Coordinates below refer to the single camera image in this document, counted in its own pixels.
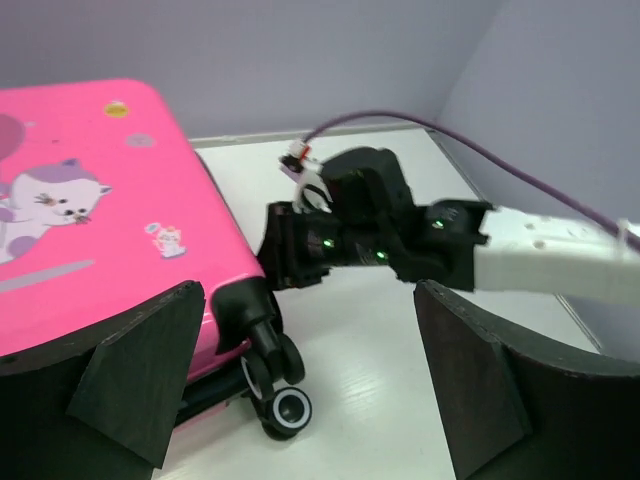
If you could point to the pink hard-shell suitcase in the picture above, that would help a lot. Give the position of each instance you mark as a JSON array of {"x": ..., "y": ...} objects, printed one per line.
[{"x": 104, "y": 204}]

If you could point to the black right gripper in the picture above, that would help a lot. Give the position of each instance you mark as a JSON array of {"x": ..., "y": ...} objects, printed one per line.
[{"x": 371, "y": 204}]

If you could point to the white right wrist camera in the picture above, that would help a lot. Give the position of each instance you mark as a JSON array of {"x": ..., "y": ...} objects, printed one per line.
[{"x": 310, "y": 192}]

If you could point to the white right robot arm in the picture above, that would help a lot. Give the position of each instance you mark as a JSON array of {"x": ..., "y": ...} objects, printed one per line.
[{"x": 472, "y": 245}]

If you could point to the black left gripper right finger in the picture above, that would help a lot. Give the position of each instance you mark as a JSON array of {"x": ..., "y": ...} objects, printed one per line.
[{"x": 515, "y": 404}]

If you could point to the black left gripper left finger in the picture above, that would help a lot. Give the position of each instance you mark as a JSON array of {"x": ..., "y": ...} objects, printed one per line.
[{"x": 101, "y": 403}]

